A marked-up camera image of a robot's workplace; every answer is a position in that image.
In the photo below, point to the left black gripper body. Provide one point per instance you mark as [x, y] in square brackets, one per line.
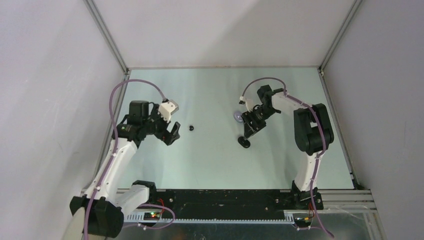
[160, 129]

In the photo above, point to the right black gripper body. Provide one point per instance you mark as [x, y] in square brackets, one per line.
[259, 116]

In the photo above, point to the purple earbud charging case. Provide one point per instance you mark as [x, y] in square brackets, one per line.
[238, 116]

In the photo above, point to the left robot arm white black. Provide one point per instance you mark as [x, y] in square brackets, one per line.
[104, 210]

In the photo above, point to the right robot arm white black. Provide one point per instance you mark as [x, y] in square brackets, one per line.
[313, 133]

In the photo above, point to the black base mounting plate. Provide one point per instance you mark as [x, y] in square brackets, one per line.
[233, 204]

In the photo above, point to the left controller board with leds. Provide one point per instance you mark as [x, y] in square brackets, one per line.
[152, 216]

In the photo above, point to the controller board with leds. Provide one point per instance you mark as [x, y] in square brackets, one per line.
[303, 222]
[152, 216]

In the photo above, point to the right controller board with leds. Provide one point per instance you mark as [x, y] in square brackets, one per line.
[303, 222]

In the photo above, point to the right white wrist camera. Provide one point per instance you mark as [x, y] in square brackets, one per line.
[248, 103]

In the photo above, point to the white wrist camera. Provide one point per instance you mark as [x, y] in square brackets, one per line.
[248, 103]
[167, 109]

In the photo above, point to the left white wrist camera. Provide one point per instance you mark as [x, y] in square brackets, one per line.
[167, 109]

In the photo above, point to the grey slotted cable duct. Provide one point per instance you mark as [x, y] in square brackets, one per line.
[139, 217]

